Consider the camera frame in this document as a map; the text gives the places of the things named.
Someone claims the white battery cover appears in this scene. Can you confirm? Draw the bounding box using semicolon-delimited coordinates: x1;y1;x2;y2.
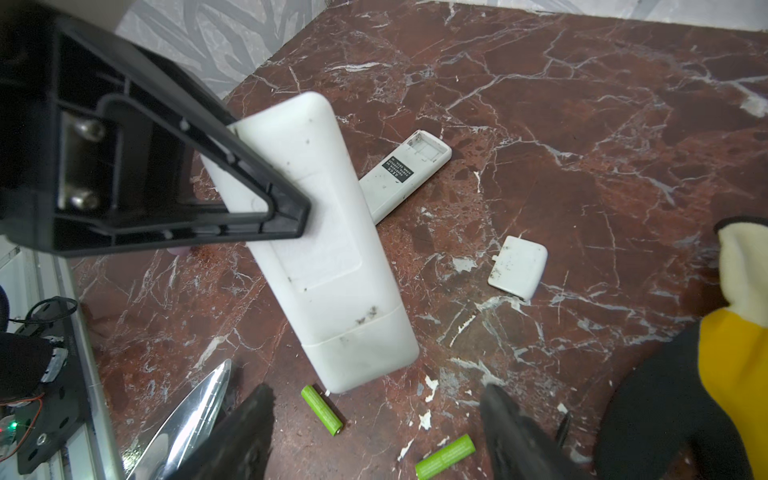
488;236;548;302

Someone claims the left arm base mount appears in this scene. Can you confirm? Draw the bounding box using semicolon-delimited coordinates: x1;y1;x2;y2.
1;296;90;475

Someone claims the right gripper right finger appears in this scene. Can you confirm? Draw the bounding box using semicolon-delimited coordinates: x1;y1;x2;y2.
480;384;590;479

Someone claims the green AA battery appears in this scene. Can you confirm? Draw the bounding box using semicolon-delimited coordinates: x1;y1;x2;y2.
301;385;343;436
415;434;476;480

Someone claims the white green-screen remote control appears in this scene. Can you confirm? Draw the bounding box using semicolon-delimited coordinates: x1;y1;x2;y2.
229;92;419;394

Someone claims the metal trowel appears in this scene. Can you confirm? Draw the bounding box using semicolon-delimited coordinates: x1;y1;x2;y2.
127;359;232;479

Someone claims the yellow black work glove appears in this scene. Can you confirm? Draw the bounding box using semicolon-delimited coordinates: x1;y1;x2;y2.
594;216;767;479

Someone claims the red white remote control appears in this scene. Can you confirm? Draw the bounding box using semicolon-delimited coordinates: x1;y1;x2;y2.
359;130;452;225

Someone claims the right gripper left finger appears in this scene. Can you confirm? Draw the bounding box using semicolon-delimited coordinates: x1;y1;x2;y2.
169;384;275;480

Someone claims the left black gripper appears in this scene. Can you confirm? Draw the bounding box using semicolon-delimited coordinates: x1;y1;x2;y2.
1;1;311;257

